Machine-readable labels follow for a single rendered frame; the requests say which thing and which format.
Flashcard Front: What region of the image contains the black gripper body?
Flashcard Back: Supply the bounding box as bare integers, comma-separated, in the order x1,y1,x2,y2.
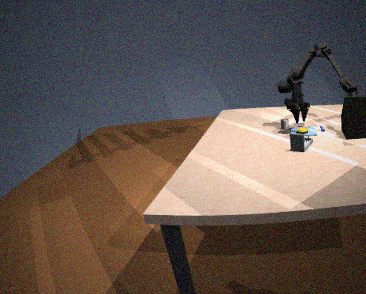
287,92,310,110

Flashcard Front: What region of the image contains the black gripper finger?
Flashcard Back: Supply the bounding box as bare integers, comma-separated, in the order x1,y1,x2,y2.
299,108,309,122
289,110,300,124

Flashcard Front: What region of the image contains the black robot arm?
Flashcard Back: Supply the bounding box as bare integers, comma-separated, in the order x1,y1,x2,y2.
277,42,359,97

